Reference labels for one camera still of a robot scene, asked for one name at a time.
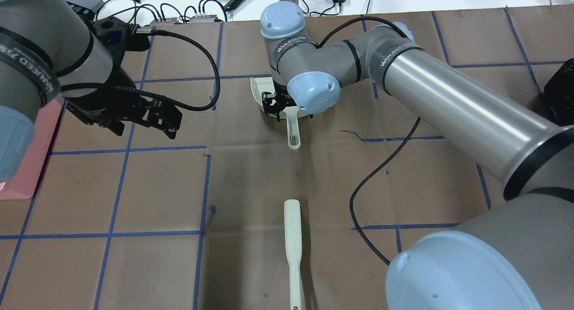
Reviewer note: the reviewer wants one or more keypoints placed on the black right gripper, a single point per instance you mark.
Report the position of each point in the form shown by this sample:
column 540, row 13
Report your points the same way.
column 272, row 104

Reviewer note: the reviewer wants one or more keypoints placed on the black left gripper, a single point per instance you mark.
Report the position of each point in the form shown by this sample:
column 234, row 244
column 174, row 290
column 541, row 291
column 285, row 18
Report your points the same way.
column 104, row 100

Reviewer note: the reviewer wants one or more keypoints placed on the white hand brush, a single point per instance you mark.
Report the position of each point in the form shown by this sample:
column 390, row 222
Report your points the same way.
column 293, row 235

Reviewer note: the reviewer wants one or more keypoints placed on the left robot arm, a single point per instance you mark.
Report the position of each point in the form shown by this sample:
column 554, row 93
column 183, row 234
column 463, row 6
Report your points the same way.
column 49, row 50

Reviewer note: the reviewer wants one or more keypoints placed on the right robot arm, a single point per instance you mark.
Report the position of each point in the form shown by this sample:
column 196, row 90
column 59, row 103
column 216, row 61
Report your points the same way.
column 516, row 257

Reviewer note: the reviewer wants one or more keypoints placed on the pink plastic bin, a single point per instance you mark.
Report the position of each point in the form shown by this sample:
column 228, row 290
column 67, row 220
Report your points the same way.
column 23, row 185

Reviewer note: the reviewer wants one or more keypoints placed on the black trash bag bin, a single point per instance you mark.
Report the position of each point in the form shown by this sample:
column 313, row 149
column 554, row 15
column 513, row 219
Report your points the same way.
column 559, row 93

